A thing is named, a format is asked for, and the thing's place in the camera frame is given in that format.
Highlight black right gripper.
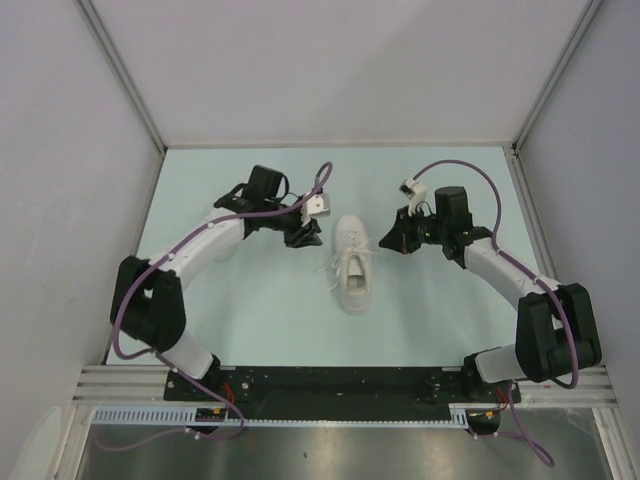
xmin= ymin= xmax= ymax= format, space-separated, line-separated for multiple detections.
xmin=378 ymin=204 xmax=447 ymax=255

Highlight white sneaker with laces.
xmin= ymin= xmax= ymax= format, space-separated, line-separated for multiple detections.
xmin=322 ymin=214 xmax=381 ymax=315

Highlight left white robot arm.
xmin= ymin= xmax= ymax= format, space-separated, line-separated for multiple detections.
xmin=110 ymin=162 xmax=333 ymax=400

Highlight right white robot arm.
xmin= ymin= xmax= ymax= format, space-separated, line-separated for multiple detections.
xmin=379 ymin=180 xmax=602 ymax=401

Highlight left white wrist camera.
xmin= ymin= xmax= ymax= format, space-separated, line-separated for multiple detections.
xmin=301 ymin=193 xmax=331 ymax=226

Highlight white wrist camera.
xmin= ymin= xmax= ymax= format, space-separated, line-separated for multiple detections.
xmin=399 ymin=178 xmax=428 ymax=216
xmin=301 ymin=193 xmax=331 ymax=226

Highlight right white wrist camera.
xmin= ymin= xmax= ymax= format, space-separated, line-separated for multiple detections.
xmin=399 ymin=178 xmax=428 ymax=216

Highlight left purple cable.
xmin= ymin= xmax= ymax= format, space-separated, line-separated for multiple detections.
xmin=94 ymin=160 xmax=334 ymax=449

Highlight purple cable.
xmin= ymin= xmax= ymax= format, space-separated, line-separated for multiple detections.
xmin=94 ymin=160 xmax=334 ymax=449
xmin=412 ymin=159 xmax=584 ymax=469

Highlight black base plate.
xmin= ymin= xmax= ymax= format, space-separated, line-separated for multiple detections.
xmin=163 ymin=362 xmax=522 ymax=424

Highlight grey slotted cable duct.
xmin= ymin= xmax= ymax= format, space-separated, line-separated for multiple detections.
xmin=92 ymin=405 xmax=501 ymax=429

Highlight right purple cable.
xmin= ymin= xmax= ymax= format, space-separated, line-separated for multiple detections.
xmin=412 ymin=159 xmax=584 ymax=469

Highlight aluminium frame rail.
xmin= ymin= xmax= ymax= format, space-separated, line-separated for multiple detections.
xmin=503 ymin=144 xmax=639 ymax=479

